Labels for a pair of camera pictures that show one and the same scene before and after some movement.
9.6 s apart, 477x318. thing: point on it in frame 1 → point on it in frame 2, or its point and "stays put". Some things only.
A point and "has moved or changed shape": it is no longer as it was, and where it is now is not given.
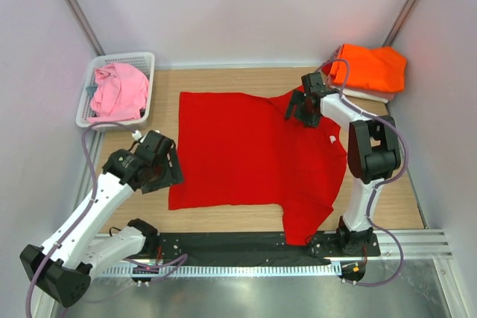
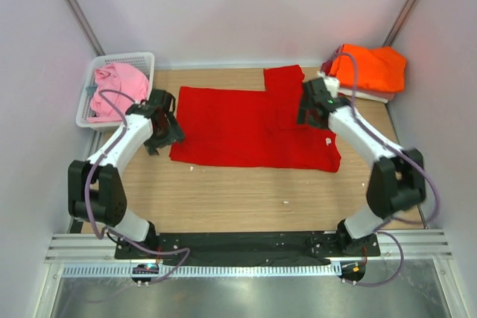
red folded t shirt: [326, 67] stays put
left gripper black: [174, 171] → [174, 135]
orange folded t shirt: [377, 68] stays put
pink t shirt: [122, 93] stays put
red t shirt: [240, 150] has moved or changed shape
